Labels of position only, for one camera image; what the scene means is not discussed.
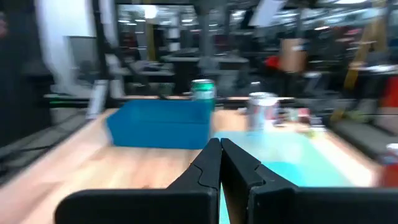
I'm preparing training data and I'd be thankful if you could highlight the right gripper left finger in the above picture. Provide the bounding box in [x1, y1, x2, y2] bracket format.
[54, 138, 223, 224]

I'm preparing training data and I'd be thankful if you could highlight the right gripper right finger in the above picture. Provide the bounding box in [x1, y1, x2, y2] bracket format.
[220, 138, 398, 224]

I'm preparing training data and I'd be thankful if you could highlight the green translucent plastic basket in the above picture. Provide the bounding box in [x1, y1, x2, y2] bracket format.
[213, 129, 355, 224]

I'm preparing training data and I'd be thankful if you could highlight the dark blue plastic basket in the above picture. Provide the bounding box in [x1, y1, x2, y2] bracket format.
[106, 99, 215, 150]

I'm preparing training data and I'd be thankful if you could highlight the red soda can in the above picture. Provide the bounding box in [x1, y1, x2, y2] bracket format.
[379, 142, 398, 188]

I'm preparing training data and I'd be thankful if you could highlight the silver soda can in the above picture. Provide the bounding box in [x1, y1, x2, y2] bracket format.
[247, 91, 280, 131]

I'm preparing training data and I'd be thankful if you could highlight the green soda can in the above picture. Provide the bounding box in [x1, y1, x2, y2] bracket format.
[190, 78, 216, 111]

